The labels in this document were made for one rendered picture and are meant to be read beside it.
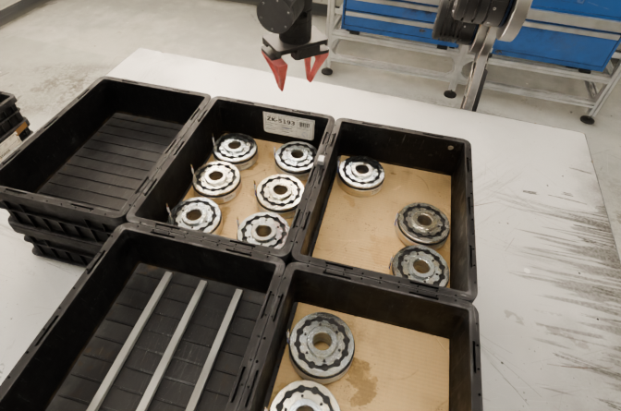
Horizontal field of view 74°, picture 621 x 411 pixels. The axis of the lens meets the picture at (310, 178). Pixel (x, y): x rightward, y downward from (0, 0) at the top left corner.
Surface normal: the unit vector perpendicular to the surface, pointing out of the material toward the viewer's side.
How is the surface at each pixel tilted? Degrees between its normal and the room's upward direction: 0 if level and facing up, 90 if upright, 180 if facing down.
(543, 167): 0
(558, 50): 90
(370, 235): 0
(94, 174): 0
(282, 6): 91
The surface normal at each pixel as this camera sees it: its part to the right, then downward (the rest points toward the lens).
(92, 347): 0.04, -0.70
